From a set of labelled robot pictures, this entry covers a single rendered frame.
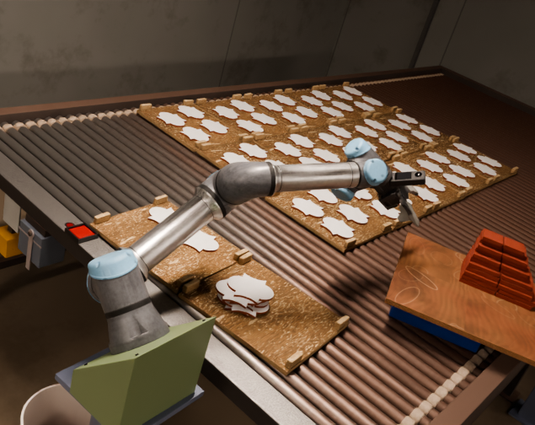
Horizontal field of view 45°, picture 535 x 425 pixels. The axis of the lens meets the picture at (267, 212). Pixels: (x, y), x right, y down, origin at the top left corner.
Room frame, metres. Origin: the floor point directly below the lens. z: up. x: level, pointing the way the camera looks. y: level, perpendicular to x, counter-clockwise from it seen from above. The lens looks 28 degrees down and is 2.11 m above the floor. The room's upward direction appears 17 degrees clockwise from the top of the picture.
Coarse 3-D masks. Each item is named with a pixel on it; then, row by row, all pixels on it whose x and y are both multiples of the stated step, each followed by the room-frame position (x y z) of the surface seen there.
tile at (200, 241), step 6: (198, 234) 1.89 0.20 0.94; (204, 234) 1.90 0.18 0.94; (192, 240) 1.85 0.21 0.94; (198, 240) 1.86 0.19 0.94; (204, 240) 1.87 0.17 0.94; (210, 240) 1.88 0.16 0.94; (192, 246) 1.81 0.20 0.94; (198, 246) 1.82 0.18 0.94; (204, 246) 1.83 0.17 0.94; (210, 246) 1.84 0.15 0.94; (216, 246) 1.85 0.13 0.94; (198, 252) 1.80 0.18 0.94
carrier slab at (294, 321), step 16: (224, 272) 1.73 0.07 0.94; (240, 272) 1.76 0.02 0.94; (256, 272) 1.79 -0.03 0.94; (272, 272) 1.82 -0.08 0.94; (208, 288) 1.63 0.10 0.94; (272, 288) 1.73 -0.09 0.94; (288, 288) 1.75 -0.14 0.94; (192, 304) 1.54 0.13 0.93; (208, 304) 1.55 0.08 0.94; (224, 304) 1.57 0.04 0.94; (272, 304) 1.64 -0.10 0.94; (288, 304) 1.67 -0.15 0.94; (304, 304) 1.69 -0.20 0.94; (320, 304) 1.72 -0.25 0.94; (224, 320) 1.50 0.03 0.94; (240, 320) 1.52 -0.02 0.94; (256, 320) 1.54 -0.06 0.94; (272, 320) 1.57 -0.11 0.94; (288, 320) 1.59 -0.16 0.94; (304, 320) 1.61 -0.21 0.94; (320, 320) 1.64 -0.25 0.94; (336, 320) 1.66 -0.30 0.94; (240, 336) 1.45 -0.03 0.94; (256, 336) 1.47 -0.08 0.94; (272, 336) 1.49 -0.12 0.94; (288, 336) 1.52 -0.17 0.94; (304, 336) 1.54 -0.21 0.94; (320, 336) 1.56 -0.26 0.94; (256, 352) 1.42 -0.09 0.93; (272, 352) 1.43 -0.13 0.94; (288, 352) 1.45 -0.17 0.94; (304, 352) 1.47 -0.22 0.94
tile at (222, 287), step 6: (222, 282) 1.62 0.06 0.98; (216, 288) 1.58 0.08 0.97; (222, 288) 1.59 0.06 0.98; (228, 288) 1.60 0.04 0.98; (222, 294) 1.56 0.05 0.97; (228, 294) 1.57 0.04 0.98; (222, 300) 1.54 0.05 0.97; (228, 300) 1.55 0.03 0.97; (234, 300) 1.55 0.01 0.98; (240, 300) 1.56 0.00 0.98; (246, 300) 1.57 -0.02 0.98; (246, 306) 1.54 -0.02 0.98
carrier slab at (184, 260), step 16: (144, 208) 1.97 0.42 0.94; (176, 208) 2.03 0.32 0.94; (96, 224) 1.78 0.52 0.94; (112, 224) 1.81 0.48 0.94; (128, 224) 1.84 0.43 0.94; (144, 224) 1.87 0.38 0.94; (112, 240) 1.72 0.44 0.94; (128, 240) 1.75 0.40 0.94; (224, 240) 1.92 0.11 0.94; (176, 256) 1.74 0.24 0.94; (192, 256) 1.77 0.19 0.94; (208, 256) 1.80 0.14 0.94; (224, 256) 1.82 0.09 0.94; (160, 272) 1.63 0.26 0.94; (176, 272) 1.66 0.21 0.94; (192, 272) 1.68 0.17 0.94; (208, 272) 1.71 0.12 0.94; (176, 288) 1.58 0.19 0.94
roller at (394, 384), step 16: (64, 128) 2.42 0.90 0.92; (80, 144) 2.34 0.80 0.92; (96, 160) 2.26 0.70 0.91; (128, 176) 2.19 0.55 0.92; (144, 192) 2.11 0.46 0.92; (336, 336) 1.61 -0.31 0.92; (352, 352) 1.56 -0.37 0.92; (368, 368) 1.52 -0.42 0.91; (400, 384) 1.48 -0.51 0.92; (416, 400) 1.44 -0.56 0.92; (432, 416) 1.40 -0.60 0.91
